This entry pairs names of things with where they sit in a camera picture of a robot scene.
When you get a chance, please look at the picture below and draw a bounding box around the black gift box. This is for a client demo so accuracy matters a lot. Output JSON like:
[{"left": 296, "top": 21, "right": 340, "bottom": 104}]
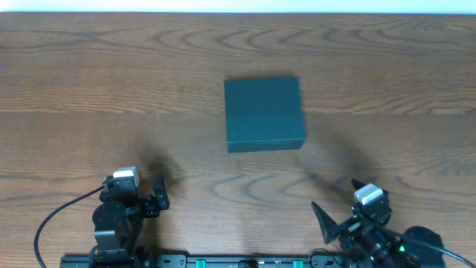
[{"left": 223, "top": 77, "right": 306, "bottom": 153}]

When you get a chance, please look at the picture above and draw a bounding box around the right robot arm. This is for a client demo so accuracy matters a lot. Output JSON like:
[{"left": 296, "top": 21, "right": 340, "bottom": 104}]
[{"left": 309, "top": 179, "right": 446, "bottom": 268}]

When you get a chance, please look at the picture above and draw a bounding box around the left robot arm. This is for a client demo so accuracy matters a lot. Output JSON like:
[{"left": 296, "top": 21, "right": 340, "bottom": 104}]
[{"left": 88, "top": 174, "right": 170, "bottom": 268}]

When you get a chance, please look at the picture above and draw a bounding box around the black mounting rail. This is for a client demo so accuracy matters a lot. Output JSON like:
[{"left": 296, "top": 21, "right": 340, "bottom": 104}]
[{"left": 59, "top": 254, "right": 436, "bottom": 268}]

